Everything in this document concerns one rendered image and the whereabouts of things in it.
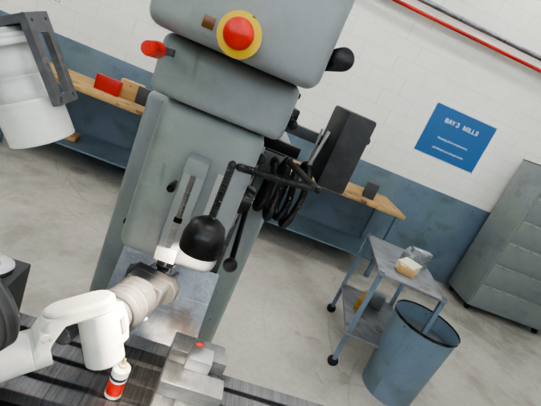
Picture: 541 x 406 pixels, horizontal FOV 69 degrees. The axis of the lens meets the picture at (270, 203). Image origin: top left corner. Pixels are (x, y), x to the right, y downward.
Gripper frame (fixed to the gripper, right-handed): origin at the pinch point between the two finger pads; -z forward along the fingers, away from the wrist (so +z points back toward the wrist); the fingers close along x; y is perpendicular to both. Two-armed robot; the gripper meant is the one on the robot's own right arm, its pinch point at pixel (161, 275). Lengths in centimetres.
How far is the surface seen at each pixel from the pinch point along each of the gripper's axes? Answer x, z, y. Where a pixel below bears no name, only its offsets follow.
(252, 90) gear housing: -7.1, 11.7, -46.2
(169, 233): -2.5, 12.7, -16.7
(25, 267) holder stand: 31.2, 2.4, 12.9
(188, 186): -3.0, 12.9, -26.7
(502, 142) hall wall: -218, -487, -93
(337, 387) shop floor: -96, -164, 121
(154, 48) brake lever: 3, 28, -47
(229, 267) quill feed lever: -14.6, 7.8, -13.3
